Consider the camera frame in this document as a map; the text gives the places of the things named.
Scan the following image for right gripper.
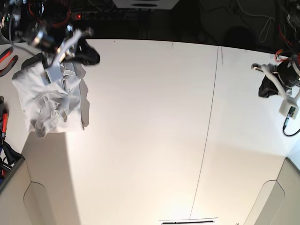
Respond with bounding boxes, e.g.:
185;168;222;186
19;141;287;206
30;27;101;71

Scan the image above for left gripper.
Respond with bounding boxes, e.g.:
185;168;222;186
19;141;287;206
258;60;300;105

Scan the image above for white t-shirt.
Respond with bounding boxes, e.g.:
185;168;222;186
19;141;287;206
12;56;90;138

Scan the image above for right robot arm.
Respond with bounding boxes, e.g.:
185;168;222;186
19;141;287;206
0;0;100;70

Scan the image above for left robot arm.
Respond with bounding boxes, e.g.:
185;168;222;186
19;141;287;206
266;0;300;94

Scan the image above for power strip with red light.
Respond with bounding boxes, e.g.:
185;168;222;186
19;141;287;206
71;10;126;20

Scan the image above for orange grey pliers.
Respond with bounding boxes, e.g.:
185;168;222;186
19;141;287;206
0;46;19;79

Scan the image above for white vent grille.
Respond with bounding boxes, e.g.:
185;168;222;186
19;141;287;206
158;217;218;225

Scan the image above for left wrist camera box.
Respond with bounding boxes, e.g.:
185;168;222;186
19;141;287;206
279;98;299;120

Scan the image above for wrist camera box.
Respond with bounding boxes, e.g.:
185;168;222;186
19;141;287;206
41;66;63;85
279;98;299;120

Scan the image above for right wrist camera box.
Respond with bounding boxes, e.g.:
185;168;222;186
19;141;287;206
41;66;63;85

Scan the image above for white cable on floor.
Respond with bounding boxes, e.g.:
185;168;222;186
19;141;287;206
234;0;277;44

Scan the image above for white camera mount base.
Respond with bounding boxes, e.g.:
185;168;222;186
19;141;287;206
113;0;179;10

